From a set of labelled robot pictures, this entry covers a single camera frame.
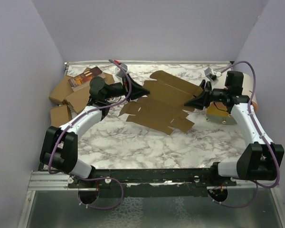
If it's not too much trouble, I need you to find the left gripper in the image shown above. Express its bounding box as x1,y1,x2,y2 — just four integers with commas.
104,73,150,102

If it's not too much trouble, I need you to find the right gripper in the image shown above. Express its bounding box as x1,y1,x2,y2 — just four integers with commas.
184,80,229,110

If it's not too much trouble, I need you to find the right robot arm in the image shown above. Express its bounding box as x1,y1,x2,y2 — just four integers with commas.
184,68,284,186

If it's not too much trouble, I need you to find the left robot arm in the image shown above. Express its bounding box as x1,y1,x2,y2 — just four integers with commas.
40,75,150,188

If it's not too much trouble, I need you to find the large bottom cardboard box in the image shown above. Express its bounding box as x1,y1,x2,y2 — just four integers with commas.
49,66,114,105

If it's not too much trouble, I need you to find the small cardboard box left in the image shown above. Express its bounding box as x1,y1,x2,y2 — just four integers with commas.
50,104,72,127

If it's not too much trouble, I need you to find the white round ceramic container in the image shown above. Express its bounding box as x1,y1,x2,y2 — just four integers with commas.
205,72,259,126

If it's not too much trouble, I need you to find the paperback book dark cover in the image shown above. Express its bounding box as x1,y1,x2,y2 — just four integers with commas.
68,66,105,92

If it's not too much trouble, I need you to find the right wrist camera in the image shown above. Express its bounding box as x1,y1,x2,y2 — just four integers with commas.
204,67,222,82

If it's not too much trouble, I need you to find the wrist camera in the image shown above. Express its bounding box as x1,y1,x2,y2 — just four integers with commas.
115,63,128,78
204,67,222,82

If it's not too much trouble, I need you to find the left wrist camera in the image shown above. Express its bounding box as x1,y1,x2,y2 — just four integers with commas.
115,63,128,78

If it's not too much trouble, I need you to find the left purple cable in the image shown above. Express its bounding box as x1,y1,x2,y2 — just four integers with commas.
47,59,133,211

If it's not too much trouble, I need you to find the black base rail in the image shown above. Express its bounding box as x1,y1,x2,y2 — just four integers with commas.
66,167,236,198

